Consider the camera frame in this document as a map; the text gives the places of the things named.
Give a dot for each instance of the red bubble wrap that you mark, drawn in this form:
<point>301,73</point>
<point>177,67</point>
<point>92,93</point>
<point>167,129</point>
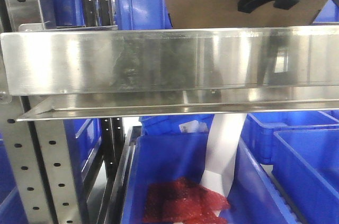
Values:
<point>183,201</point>

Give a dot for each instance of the perforated steel shelf upright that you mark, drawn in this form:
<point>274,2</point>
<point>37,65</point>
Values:
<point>38,151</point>

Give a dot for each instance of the white paper strip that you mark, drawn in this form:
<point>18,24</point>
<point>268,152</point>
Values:
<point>223,139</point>

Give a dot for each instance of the blue bin lower left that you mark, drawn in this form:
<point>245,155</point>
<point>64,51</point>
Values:
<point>86,133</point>

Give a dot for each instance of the brown cardboard box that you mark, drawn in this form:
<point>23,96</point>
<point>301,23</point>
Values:
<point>186,14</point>

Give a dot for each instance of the blue bin right rear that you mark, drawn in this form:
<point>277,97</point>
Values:
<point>259,128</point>

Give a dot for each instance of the stainless steel shelf tray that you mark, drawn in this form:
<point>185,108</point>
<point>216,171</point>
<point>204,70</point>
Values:
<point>96,73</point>

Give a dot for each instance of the blue bin right front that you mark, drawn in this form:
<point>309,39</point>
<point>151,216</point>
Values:
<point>305,163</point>

